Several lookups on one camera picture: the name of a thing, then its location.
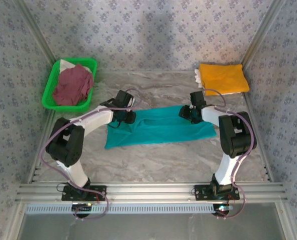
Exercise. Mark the teal t-shirt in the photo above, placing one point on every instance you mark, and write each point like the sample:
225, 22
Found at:
163, 130

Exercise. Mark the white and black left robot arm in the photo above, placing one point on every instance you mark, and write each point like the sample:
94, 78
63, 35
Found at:
76, 172

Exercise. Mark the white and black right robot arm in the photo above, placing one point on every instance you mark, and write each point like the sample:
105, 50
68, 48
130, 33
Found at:
236, 135

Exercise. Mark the white folded t-shirt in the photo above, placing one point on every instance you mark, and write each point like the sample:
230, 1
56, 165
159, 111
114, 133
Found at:
198, 78

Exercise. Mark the orange folded t-shirt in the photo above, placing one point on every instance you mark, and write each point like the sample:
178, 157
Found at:
223, 78

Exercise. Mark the maroon crumpled t-shirt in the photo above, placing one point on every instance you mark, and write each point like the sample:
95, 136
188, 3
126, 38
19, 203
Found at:
73, 85

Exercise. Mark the green plastic basket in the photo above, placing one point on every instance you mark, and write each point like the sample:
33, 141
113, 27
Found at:
88, 62

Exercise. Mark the white crumpled t-shirt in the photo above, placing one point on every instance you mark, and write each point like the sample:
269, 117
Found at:
64, 65

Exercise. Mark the black controller board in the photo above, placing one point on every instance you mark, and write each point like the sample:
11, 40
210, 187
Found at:
222, 208
82, 207

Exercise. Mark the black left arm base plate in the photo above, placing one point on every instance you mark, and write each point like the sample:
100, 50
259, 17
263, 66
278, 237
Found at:
98, 191

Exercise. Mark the aluminium mounting rail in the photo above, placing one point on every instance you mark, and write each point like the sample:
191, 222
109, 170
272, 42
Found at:
151, 192

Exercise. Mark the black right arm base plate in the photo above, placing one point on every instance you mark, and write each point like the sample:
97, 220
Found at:
201, 192

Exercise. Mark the aluminium frame post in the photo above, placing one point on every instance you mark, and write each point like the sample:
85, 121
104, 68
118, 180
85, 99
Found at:
36, 27
264, 27

